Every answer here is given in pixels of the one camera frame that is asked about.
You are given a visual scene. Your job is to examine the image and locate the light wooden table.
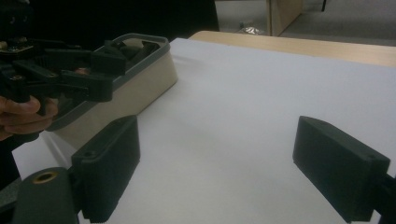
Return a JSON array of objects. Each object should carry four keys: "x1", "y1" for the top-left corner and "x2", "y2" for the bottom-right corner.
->
[{"x1": 188, "y1": 30, "x2": 396, "y2": 68}]

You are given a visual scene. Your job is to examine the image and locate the white table sheet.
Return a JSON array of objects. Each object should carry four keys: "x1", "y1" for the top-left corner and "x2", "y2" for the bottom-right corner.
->
[{"x1": 11, "y1": 37, "x2": 396, "y2": 224}]

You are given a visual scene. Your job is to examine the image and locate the black curtain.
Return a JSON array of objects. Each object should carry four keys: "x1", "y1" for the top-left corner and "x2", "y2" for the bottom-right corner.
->
[{"x1": 27, "y1": 0, "x2": 219, "y2": 50}]

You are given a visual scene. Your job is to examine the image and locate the light wooden desk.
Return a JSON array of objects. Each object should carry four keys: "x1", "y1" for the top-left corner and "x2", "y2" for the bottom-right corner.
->
[{"x1": 265, "y1": 0, "x2": 304, "y2": 37}]

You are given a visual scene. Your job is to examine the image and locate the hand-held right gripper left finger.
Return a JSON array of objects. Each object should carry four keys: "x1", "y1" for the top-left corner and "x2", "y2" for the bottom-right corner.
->
[{"x1": 71, "y1": 114, "x2": 141, "y2": 224}]

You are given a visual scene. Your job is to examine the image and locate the dark cloth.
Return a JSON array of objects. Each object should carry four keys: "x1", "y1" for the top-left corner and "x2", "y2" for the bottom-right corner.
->
[{"x1": 104, "y1": 39, "x2": 162, "y2": 68}]

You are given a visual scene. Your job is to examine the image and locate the tangled cords with adapter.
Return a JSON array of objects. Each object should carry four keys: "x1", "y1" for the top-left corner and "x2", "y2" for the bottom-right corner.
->
[{"x1": 237, "y1": 25, "x2": 265, "y2": 36}]

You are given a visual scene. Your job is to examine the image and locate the beige basket with grey rim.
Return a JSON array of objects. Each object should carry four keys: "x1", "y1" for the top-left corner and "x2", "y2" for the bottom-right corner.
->
[{"x1": 46, "y1": 33, "x2": 179, "y2": 151}]

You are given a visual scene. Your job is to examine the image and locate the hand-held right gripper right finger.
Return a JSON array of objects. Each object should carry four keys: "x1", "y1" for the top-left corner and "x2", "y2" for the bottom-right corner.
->
[{"x1": 292, "y1": 115, "x2": 392, "y2": 224}]

